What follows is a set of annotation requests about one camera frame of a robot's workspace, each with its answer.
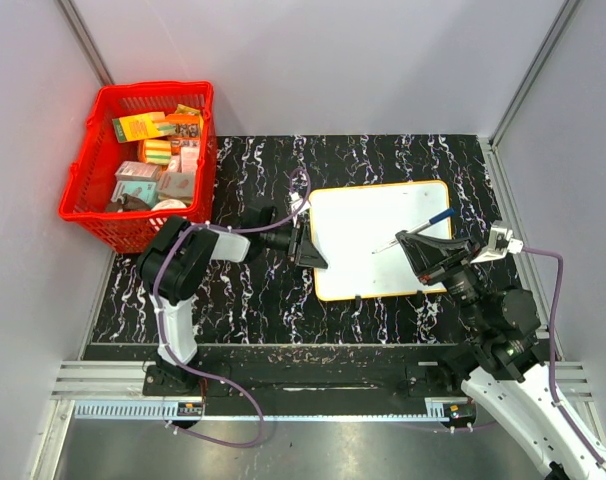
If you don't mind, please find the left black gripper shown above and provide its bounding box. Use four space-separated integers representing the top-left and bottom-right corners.
260 221 328 269

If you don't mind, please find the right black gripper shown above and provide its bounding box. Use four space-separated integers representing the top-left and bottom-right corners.
395 230 490 331

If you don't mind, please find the white marker pen blue cap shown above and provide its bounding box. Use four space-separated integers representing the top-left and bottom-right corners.
371 207 455 255

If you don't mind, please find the white board with orange frame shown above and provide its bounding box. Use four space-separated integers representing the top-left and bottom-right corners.
309 180 450 302

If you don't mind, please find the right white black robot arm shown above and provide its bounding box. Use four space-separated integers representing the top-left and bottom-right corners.
396 222 606 479

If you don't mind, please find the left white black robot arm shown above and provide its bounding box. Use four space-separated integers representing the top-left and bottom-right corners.
137 206 328 396

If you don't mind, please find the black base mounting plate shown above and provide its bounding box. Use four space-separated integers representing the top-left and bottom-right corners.
143 344 466 419

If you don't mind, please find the white round lid in basket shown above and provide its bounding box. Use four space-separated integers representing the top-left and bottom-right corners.
152 199 188 211

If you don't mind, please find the brown pink box in basket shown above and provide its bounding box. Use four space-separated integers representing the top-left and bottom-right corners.
156 172 196 199

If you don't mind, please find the pink white box in basket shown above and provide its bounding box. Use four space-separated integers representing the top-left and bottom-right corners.
180 146 200 174

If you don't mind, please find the teal box in basket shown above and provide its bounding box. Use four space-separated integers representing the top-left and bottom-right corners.
111 180 158 206

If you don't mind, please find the orange snack packet in basket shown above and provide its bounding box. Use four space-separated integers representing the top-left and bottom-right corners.
165 104 204 138

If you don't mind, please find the striped yellow orange sponge pack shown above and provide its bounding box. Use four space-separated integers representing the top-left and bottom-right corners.
137 139 172 166

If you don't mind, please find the grey pink box in basket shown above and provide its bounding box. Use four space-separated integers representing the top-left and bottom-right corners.
115 161 162 182

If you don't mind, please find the yellow green box in basket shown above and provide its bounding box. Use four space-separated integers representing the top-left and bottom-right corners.
112 111 165 143

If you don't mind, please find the red plastic shopping basket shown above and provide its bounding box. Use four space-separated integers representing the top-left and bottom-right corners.
58 81 217 254

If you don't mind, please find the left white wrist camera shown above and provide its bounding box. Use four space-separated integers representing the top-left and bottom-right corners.
289 192 311 216

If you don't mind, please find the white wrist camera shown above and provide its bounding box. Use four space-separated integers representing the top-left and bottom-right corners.
289 192 311 216
471 221 524 264

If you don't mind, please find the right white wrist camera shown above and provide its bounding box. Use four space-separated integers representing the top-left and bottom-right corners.
471 221 524 264

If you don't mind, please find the grey slotted cable duct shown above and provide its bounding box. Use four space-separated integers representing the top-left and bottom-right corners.
74 400 203 421

